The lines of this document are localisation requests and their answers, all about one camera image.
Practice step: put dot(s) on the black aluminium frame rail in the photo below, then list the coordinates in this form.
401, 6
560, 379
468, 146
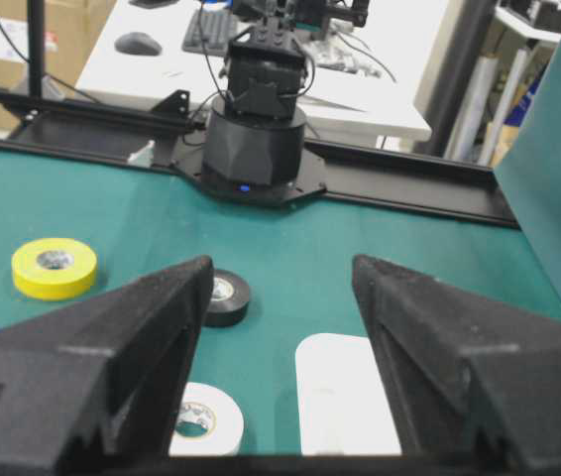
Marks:
110, 135

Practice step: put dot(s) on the white plastic case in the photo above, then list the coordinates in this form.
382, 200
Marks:
342, 405

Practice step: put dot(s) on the black tape roll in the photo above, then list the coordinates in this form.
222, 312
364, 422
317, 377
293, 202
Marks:
229, 302

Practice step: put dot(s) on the white desk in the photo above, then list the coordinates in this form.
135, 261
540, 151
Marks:
138, 61

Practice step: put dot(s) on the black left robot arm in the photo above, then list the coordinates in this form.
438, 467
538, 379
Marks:
252, 149

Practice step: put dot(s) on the white tape roll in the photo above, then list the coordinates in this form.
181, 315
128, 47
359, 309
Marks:
208, 423

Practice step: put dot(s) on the black computer mouse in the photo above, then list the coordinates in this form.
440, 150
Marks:
138, 44

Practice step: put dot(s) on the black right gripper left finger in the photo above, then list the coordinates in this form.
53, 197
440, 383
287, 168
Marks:
98, 383

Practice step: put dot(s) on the black keyboard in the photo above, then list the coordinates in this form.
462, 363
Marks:
210, 32

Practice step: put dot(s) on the cardboard box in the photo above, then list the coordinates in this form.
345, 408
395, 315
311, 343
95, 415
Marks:
72, 29

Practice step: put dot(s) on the green table cloth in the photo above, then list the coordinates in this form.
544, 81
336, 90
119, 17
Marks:
298, 262

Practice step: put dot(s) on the yellow tape roll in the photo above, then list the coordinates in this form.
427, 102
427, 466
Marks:
54, 269

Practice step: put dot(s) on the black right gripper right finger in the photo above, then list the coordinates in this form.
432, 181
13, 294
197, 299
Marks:
475, 383

